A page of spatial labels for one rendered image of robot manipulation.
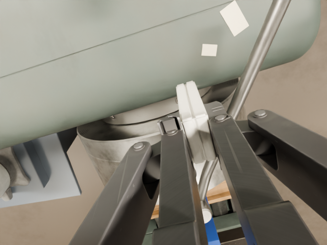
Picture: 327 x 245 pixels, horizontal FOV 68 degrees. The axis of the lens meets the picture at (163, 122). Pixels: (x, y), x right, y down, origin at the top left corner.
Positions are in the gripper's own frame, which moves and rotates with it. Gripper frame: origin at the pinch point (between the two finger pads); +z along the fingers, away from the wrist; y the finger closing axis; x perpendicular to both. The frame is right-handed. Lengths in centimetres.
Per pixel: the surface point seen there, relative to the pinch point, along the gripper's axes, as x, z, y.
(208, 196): -52, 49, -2
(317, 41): -37, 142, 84
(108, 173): -13.1, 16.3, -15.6
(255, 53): 1.8, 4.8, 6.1
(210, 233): -45, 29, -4
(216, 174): -17.2, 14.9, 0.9
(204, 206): -13.8, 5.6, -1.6
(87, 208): -114, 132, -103
